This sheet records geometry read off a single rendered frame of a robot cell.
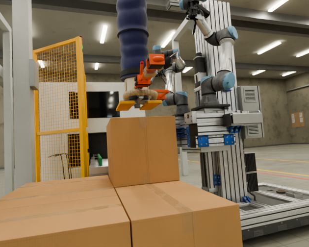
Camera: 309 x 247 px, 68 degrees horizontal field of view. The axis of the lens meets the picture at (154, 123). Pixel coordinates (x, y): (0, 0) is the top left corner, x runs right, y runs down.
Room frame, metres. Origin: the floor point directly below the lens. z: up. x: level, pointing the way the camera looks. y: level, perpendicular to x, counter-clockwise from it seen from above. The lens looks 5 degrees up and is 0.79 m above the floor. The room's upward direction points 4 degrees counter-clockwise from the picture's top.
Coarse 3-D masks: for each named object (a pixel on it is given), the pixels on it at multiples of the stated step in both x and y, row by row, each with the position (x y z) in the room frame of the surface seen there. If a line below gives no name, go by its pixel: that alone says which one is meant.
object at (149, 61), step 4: (152, 56) 1.06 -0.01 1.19; (148, 60) 1.13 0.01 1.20; (152, 60) 1.06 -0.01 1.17; (164, 60) 1.08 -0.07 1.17; (148, 64) 1.13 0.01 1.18; (152, 64) 1.07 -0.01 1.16; (156, 64) 1.07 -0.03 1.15; (160, 64) 1.07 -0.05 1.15; (164, 64) 1.08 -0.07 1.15; (148, 68) 1.12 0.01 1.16; (152, 68) 1.13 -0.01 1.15; (156, 68) 1.13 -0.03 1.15; (160, 68) 1.13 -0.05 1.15
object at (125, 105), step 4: (128, 100) 1.53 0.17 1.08; (132, 100) 1.52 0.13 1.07; (120, 104) 1.52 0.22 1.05; (124, 104) 1.53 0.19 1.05; (128, 104) 1.54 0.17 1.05; (132, 104) 1.56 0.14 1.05; (116, 108) 1.76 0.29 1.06; (120, 108) 1.70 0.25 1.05; (124, 108) 1.71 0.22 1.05; (128, 108) 1.72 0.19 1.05
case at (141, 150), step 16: (112, 128) 1.34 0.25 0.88; (128, 128) 1.36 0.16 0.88; (144, 128) 1.38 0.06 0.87; (160, 128) 1.41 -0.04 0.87; (112, 144) 1.34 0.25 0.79; (128, 144) 1.36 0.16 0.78; (144, 144) 1.38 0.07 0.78; (160, 144) 1.41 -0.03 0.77; (176, 144) 1.43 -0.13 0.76; (112, 160) 1.34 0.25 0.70; (128, 160) 1.36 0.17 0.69; (144, 160) 1.38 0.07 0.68; (160, 160) 1.41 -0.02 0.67; (176, 160) 1.43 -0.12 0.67; (112, 176) 1.39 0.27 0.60; (128, 176) 1.36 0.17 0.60; (144, 176) 1.38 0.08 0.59; (160, 176) 1.40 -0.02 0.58; (176, 176) 1.43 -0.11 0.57
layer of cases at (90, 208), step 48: (48, 192) 1.33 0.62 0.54; (96, 192) 1.24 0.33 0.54; (144, 192) 1.16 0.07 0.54; (192, 192) 1.09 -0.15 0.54; (0, 240) 0.66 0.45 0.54; (48, 240) 0.69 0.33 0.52; (96, 240) 0.73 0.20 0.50; (144, 240) 0.77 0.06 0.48; (192, 240) 0.81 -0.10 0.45; (240, 240) 0.86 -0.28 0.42
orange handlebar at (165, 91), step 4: (156, 56) 1.05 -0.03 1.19; (160, 56) 1.06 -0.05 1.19; (156, 60) 1.06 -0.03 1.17; (160, 60) 1.06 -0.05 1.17; (140, 76) 1.36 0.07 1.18; (140, 80) 1.40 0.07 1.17; (148, 80) 1.41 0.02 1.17; (136, 88) 1.60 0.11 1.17; (140, 88) 1.61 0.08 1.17; (160, 92) 1.78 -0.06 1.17; (164, 92) 1.79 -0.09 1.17; (168, 92) 1.80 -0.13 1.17; (160, 96) 1.97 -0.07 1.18
